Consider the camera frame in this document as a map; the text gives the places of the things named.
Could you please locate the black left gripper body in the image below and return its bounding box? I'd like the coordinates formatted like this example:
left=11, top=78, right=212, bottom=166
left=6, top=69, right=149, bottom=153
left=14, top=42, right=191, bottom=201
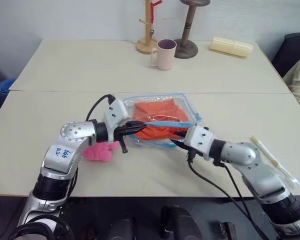
left=111, top=121, right=129, bottom=154

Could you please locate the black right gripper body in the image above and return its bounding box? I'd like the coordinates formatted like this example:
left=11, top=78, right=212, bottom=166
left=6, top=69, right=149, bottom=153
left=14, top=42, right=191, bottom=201
left=185, top=146, right=200, bottom=162

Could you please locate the clear pouch with blue trim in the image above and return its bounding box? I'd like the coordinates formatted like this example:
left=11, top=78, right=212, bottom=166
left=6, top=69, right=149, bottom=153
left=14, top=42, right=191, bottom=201
left=121, top=92, right=203, bottom=149

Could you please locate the orange cloth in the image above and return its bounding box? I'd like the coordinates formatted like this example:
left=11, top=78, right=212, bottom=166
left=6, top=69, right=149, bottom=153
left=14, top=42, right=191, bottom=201
left=131, top=98, right=195, bottom=141

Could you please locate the pink fuzzy sponge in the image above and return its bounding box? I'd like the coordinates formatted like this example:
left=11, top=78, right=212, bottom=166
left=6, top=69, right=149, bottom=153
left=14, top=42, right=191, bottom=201
left=83, top=142, right=117, bottom=163

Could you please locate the pink mug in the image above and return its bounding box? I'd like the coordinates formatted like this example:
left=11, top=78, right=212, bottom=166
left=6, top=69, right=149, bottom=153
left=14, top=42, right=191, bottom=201
left=149, top=38, right=178, bottom=72

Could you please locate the white stick in clear wrapper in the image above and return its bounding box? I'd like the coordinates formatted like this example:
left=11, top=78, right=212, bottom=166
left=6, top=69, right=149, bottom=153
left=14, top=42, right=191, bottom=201
left=249, top=135, right=300, bottom=194

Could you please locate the small dark ridged block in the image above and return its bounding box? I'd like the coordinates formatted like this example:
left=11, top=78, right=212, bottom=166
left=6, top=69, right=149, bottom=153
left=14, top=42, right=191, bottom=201
left=218, top=220, right=238, bottom=240

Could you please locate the dark rounded shape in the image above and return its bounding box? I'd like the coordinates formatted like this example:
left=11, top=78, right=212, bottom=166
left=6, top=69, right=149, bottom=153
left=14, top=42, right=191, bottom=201
left=106, top=215, right=139, bottom=240

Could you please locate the light wooden mug tree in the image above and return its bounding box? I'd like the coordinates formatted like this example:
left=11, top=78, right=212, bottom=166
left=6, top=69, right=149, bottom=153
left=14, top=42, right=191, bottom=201
left=135, top=0, right=164, bottom=55

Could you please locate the cream ribbed plastic box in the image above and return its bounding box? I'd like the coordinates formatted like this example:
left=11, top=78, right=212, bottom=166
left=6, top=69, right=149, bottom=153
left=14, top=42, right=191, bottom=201
left=209, top=36, right=255, bottom=60

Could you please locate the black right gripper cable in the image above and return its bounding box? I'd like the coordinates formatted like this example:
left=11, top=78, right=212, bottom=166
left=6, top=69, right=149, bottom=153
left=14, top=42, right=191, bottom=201
left=187, top=156, right=268, bottom=240

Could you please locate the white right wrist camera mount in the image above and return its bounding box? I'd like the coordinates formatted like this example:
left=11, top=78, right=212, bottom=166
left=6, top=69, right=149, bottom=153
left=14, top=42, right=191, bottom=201
left=184, top=125, right=217, bottom=161

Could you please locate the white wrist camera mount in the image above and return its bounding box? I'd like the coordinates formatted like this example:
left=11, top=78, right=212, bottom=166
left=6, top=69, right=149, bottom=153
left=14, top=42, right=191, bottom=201
left=184, top=125, right=217, bottom=161
left=103, top=98, right=129, bottom=131

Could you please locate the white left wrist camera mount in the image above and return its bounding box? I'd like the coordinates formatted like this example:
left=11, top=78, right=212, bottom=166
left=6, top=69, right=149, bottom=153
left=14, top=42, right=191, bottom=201
left=103, top=98, right=129, bottom=131

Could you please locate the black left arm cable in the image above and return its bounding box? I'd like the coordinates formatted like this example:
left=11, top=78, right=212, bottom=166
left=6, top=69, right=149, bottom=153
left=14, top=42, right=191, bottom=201
left=85, top=93, right=116, bottom=122

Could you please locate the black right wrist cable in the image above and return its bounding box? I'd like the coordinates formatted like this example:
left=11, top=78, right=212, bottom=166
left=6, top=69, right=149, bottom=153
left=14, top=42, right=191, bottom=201
left=213, top=161, right=259, bottom=240

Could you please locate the dark wooden pedestal stand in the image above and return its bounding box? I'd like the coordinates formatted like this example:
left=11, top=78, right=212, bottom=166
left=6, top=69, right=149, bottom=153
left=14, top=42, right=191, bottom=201
left=174, top=0, right=199, bottom=60

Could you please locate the red coiled cord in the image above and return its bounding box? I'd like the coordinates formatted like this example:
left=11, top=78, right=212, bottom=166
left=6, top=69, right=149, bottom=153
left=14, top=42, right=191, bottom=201
left=149, top=0, right=164, bottom=36

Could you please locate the black looped cable bundle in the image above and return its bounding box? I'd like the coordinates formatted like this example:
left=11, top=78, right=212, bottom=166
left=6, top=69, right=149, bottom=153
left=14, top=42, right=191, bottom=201
left=7, top=216, right=75, bottom=240

